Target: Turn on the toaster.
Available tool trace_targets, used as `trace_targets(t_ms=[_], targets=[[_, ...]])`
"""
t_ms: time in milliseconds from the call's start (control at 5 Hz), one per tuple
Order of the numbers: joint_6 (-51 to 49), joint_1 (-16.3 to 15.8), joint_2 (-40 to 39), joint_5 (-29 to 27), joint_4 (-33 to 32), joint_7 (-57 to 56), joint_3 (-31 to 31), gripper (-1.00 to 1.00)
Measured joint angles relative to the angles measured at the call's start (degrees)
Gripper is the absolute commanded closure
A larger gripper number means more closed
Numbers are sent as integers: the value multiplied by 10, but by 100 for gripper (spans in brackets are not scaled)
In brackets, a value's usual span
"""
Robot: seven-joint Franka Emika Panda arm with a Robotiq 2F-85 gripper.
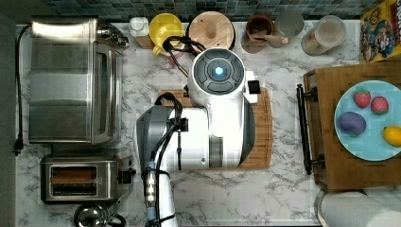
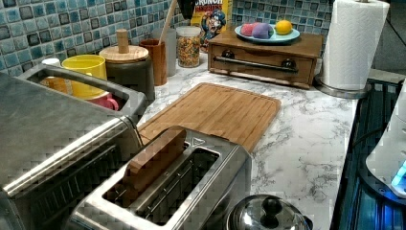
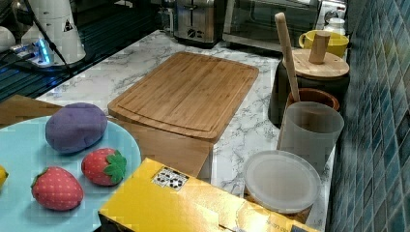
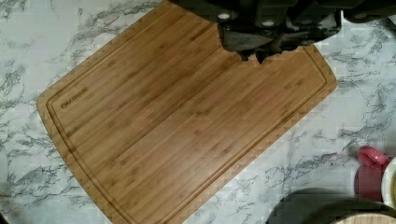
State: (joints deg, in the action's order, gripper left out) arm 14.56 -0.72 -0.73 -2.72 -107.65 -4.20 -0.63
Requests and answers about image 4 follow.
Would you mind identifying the bamboo cutting board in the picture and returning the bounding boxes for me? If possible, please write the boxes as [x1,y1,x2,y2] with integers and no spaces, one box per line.
[37,2,337,224]

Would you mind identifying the pink mug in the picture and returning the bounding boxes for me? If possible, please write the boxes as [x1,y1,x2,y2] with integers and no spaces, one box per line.
[354,146,395,208]

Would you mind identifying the dark round pan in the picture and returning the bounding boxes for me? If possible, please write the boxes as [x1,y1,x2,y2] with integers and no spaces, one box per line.
[265,188,395,224]

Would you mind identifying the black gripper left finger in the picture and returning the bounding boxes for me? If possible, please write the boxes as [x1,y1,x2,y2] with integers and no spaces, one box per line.
[218,24,274,62]

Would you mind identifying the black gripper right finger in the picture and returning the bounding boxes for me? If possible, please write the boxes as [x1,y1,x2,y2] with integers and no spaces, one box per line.
[255,18,342,63]

